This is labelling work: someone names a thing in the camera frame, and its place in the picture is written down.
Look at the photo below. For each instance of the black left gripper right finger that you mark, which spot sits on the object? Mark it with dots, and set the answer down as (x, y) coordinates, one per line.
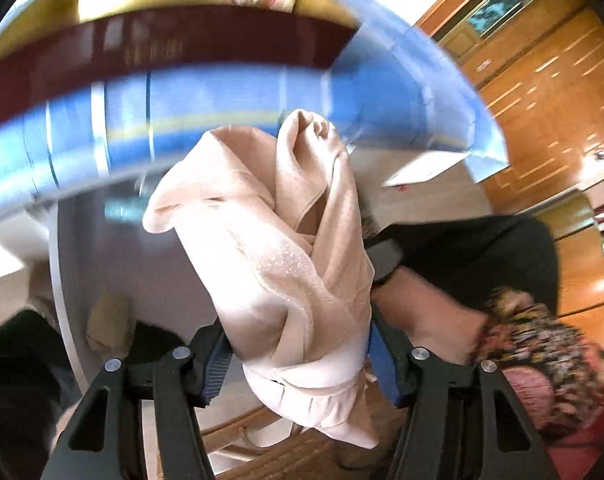
(463, 422)

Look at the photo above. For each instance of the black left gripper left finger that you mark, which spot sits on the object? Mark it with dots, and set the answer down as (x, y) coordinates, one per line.
(103, 439)

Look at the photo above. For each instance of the beige pink cloth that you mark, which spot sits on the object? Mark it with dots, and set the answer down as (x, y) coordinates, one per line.
(271, 225)

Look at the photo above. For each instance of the person's right hand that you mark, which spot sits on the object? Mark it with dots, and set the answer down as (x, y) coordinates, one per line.
(428, 316)

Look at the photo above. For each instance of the floral patterned sleeve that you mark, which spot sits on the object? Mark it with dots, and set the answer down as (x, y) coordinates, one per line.
(555, 370)

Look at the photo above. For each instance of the blue plaid tablecloth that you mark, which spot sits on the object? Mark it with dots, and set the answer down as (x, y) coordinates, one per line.
(390, 87)

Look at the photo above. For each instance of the wooden cabinet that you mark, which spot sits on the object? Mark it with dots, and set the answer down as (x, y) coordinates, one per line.
(539, 67)

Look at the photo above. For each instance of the dark red storage box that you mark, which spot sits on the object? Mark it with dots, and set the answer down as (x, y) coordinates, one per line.
(49, 48)

